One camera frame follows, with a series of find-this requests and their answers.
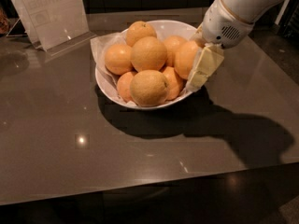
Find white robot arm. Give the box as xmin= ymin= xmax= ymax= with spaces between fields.
xmin=186 ymin=0 xmax=284 ymax=92

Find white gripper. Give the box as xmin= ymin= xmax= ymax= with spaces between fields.
xmin=186 ymin=0 xmax=253 ymax=92

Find brown object far left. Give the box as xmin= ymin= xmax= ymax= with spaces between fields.
xmin=0 ymin=7 xmax=10 ymax=35

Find clear acrylic sign holder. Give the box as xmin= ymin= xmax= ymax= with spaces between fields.
xmin=11 ymin=0 xmax=95 ymax=55

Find white ceramic bowl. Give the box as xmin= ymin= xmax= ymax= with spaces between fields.
xmin=94 ymin=19 xmax=206 ymax=111

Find front yellowish orange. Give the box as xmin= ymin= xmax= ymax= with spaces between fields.
xmin=130 ymin=70 xmax=169 ymax=107

